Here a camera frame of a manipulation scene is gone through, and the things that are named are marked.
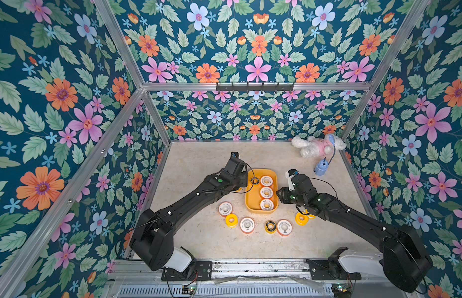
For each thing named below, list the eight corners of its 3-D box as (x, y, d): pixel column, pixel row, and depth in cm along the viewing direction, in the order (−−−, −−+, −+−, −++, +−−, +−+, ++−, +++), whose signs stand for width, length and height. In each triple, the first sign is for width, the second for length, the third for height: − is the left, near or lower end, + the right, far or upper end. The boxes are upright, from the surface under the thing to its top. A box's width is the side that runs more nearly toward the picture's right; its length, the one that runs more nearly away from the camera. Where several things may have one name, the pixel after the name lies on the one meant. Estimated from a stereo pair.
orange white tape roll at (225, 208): (218, 216, 90) (217, 214, 88) (219, 203, 95) (218, 201, 93) (232, 216, 90) (231, 214, 88) (232, 203, 95) (232, 201, 93)
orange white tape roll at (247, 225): (240, 233, 85) (239, 231, 83) (240, 219, 90) (240, 216, 88) (254, 233, 85) (255, 231, 83) (254, 219, 90) (254, 216, 88)
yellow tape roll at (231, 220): (225, 227, 87) (225, 225, 85) (226, 215, 91) (226, 213, 89) (238, 227, 87) (237, 225, 85) (238, 215, 91) (238, 213, 89)
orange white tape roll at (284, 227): (277, 236, 84) (278, 234, 83) (275, 220, 89) (276, 218, 87) (292, 236, 84) (293, 234, 83) (290, 220, 89) (291, 218, 87)
